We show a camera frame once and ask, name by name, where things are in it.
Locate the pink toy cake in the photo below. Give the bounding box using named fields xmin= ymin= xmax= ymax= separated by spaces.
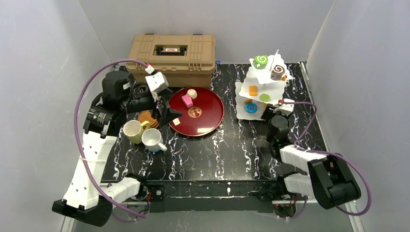
xmin=181 ymin=94 xmax=193 ymax=108

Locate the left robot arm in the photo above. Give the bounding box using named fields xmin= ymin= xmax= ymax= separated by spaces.
xmin=52 ymin=70 xmax=180 ymax=227

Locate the white round toy mochi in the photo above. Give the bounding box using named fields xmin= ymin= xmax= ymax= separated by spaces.
xmin=187 ymin=88 xmax=198 ymax=99

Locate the white tiered cake stand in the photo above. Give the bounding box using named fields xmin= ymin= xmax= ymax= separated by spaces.
xmin=235 ymin=51 xmax=293 ymax=120

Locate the wooden coaster stack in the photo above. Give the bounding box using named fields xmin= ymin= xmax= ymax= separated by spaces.
xmin=137 ymin=110 xmax=159 ymax=129

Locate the white toy cake slice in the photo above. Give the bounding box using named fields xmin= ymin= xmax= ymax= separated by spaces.
xmin=172 ymin=118 xmax=180 ymax=126

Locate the brown swirl roll cake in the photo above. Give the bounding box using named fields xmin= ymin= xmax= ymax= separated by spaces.
xmin=270 ymin=65 xmax=287 ymax=81

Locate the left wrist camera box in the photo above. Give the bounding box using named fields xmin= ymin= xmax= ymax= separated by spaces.
xmin=145 ymin=64 xmax=169 ymax=102

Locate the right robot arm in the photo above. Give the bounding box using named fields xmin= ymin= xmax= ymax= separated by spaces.
xmin=262 ymin=105 xmax=362 ymax=209

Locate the yellow green mug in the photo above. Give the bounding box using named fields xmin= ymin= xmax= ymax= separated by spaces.
xmin=123 ymin=120 xmax=150 ymax=144

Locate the orange toy cake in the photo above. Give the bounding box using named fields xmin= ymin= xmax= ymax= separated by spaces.
xmin=249 ymin=86 xmax=258 ymax=96

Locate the blue toy donut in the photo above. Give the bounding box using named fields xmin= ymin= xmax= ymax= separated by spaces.
xmin=244 ymin=102 xmax=258 ymax=115

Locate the green toy macaron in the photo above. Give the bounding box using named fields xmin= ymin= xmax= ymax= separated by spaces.
xmin=259 ymin=93 xmax=270 ymax=102

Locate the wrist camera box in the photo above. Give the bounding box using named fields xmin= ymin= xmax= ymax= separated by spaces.
xmin=145 ymin=64 xmax=169 ymax=102
xmin=277 ymin=99 xmax=295 ymax=116

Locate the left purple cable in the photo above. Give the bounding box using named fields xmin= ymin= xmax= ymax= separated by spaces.
xmin=73 ymin=58 xmax=151 ymax=223

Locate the white grey mug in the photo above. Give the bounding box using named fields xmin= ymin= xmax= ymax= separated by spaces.
xmin=142 ymin=128 xmax=167 ymax=153

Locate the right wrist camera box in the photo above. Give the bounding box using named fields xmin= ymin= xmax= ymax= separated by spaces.
xmin=277 ymin=99 xmax=295 ymax=116

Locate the green swirl roll cake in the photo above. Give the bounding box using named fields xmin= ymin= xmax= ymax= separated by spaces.
xmin=252 ymin=55 xmax=268 ymax=70

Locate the red round tray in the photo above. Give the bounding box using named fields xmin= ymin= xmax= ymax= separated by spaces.
xmin=169 ymin=87 xmax=224 ymax=137

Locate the tan plastic toolbox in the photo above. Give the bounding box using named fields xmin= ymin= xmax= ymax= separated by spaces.
xmin=129 ymin=34 xmax=216 ymax=88

